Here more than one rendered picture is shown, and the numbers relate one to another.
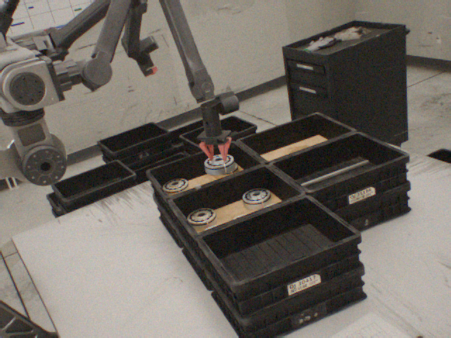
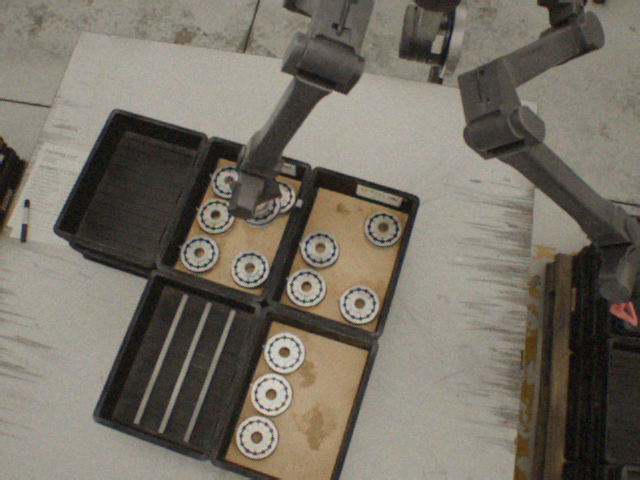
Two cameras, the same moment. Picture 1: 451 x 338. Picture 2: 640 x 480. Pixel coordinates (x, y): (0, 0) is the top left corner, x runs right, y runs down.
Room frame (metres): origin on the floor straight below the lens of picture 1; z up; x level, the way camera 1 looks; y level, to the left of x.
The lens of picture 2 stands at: (2.17, -0.40, 2.37)
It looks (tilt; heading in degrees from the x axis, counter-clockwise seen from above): 70 degrees down; 122
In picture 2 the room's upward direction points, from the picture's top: 3 degrees clockwise
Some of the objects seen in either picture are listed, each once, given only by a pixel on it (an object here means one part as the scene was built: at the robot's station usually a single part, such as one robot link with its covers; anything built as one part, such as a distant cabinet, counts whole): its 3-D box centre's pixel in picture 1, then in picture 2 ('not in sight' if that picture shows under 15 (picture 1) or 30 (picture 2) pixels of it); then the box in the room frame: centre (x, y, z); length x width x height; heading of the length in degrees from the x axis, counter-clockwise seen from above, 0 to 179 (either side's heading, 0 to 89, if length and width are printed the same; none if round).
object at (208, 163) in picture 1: (218, 161); (258, 204); (1.74, -0.01, 1.04); 0.10 x 0.10 x 0.01
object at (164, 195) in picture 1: (204, 170); (345, 249); (1.96, 0.05, 0.92); 0.40 x 0.30 x 0.02; 107
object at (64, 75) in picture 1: (63, 75); not in sight; (1.65, 0.38, 1.45); 0.09 x 0.08 x 0.12; 25
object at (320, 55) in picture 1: (346, 103); not in sight; (3.52, -0.94, 0.45); 0.60 x 0.45 x 0.90; 115
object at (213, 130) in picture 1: (213, 128); (253, 183); (1.74, -0.01, 1.16); 0.10 x 0.07 x 0.07; 60
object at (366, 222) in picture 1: (340, 200); not in sight; (1.79, -0.42, 0.76); 0.40 x 0.30 x 0.12; 107
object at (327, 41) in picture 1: (318, 44); not in sight; (3.54, -0.80, 0.88); 0.25 x 0.19 x 0.03; 115
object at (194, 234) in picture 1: (235, 199); (235, 215); (1.67, -0.04, 0.92); 0.40 x 0.30 x 0.02; 107
